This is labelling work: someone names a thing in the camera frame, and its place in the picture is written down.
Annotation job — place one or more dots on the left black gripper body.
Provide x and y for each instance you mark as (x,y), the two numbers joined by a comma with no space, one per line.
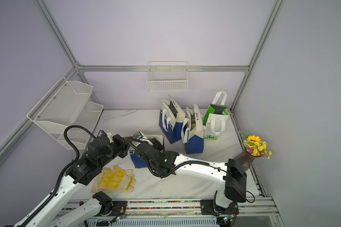
(122,150)

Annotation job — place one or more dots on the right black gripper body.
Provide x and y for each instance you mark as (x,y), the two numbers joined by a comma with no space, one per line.
(158,144)

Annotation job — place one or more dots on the blue beige tote bag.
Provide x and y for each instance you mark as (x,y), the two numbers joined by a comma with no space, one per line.
(137,161)
(192,134)
(171,119)

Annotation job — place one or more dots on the green white takeout bag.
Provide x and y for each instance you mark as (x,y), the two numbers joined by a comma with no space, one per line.
(216,116)

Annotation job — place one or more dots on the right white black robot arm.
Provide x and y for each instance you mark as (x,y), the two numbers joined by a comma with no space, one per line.
(230,175)

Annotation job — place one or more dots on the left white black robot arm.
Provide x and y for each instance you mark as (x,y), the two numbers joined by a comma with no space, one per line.
(76,175)

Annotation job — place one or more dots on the white two-tier mesh shelf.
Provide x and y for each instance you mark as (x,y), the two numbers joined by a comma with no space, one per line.
(67,103)

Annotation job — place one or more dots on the sunflower bouquet in vase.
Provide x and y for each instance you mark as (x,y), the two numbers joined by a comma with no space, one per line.
(254,148)

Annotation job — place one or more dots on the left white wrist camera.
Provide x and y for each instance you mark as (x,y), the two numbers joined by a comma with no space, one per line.
(110,136)

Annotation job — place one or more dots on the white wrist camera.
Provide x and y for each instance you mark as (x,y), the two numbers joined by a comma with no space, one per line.
(140,137)
(110,136)

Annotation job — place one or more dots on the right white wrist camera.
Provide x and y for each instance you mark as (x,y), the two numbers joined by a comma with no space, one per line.
(140,137)

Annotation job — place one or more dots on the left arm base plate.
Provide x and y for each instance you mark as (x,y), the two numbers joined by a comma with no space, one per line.
(117,208)

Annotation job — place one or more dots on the white wire wall basket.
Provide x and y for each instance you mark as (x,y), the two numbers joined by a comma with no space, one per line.
(164,76)

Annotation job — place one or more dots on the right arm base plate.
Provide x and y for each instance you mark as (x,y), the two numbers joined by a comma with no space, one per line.
(209,207)

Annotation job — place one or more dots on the front aluminium rail beam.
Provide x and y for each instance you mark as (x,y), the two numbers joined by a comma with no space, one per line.
(165,213)

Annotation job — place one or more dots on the aluminium frame rails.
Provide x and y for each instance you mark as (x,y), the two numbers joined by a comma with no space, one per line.
(32,92)

